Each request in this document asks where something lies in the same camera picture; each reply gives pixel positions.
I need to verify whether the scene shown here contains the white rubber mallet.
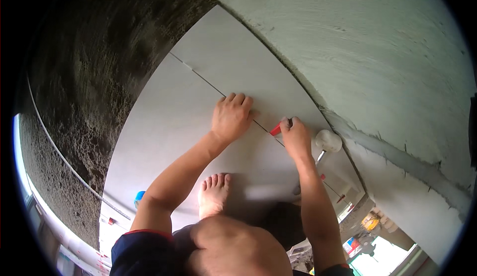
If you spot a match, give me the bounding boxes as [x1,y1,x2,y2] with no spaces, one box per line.
[292,129,343,196]

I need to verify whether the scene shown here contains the person's right hand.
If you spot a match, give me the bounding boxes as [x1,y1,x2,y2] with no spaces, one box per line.
[280,116,313,161]

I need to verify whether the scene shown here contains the person's left hand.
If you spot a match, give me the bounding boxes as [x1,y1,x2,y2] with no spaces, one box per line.
[211,92,260,144]

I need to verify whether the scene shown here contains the white guide string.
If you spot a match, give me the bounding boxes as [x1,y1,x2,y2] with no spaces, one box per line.
[27,75,132,221]

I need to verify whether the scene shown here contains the yellow packet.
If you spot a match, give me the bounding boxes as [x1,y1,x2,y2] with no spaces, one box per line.
[361,213,381,232]

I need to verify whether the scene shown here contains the person's body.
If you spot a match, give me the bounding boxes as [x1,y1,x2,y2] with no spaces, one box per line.
[110,201,355,276]

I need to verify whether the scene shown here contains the large grey floor tile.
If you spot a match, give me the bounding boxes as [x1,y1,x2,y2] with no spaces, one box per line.
[169,5,366,214]
[99,52,303,241]
[98,213,131,263]

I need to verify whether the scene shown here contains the red and white carton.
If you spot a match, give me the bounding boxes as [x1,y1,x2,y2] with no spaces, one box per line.
[343,237,363,258]

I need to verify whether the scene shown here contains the person's legs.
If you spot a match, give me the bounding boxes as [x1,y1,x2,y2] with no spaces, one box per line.
[172,172,308,276]

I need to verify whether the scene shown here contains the white pipe fittings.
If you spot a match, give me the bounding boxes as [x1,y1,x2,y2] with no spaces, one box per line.
[372,207,399,234]

